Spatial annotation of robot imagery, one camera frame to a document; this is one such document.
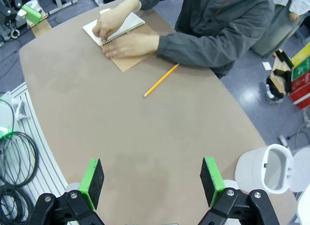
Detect person's right hand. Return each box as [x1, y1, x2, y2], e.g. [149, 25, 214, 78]
[92, 0, 142, 43]

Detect white device green light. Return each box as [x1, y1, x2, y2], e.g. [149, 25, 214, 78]
[0, 91, 15, 140]

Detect white slotted mounting plate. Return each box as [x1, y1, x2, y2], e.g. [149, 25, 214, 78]
[0, 81, 70, 211]

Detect white desk metal legs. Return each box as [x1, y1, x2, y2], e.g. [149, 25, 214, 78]
[47, 0, 78, 16]

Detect wooden black floor stand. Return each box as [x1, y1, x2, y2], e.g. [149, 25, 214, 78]
[265, 48, 295, 104]

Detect green recycling bin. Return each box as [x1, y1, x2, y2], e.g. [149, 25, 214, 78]
[290, 61, 310, 82]

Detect person's left hand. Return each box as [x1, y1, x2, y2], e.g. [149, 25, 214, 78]
[102, 33, 160, 60]

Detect yellow recycling bin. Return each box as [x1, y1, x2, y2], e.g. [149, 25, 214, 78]
[292, 42, 310, 67]

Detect seated person gray jacket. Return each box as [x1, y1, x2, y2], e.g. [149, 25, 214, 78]
[129, 0, 276, 78]

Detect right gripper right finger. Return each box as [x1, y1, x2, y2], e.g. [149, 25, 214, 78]
[198, 156, 281, 225]

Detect wooden plank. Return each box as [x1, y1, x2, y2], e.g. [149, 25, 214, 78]
[27, 13, 53, 38]

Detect floor cable with plug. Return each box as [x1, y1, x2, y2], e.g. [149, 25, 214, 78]
[278, 123, 310, 148]

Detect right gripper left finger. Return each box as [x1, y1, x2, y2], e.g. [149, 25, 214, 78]
[30, 158, 105, 225]

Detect person's left forearm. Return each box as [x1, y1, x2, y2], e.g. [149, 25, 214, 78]
[156, 32, 243, 68]

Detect black coiled cable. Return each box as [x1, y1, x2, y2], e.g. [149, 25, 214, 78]
[0, 131, 40, 223]

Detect yellow pencil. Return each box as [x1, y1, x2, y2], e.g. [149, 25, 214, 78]
[143, 63, 180, 98]

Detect white lidded trash bin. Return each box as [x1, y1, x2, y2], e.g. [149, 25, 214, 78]
[234, 144, 310, 195]

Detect spiral notebook brown cover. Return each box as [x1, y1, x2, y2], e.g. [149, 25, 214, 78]
[82, 12, 160, 73]

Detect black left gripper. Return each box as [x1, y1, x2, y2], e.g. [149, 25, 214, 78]
[0, 3, 43, 25]

